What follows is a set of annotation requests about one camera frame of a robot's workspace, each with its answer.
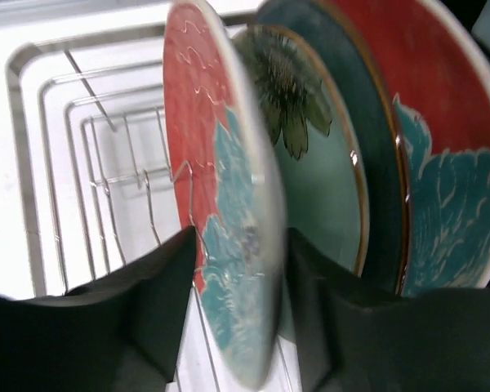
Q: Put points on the dark teal plate front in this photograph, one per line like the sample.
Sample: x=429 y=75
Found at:
x=350 y=62

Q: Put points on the mint green flower plate front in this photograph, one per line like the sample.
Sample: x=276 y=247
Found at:
x=314 y=140

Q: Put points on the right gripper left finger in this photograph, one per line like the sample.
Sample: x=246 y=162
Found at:
x=121 y=332

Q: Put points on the red teal floral plate back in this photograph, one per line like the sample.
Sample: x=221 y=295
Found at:
x=227 y=187

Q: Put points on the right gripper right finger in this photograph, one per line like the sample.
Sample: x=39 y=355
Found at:
x=351 y=336

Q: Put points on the red teal floral plate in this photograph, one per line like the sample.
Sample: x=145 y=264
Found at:
x=439 y=82
x=227 y=187

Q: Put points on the white wire dish rack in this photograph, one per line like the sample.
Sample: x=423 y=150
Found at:
x=86 y=101

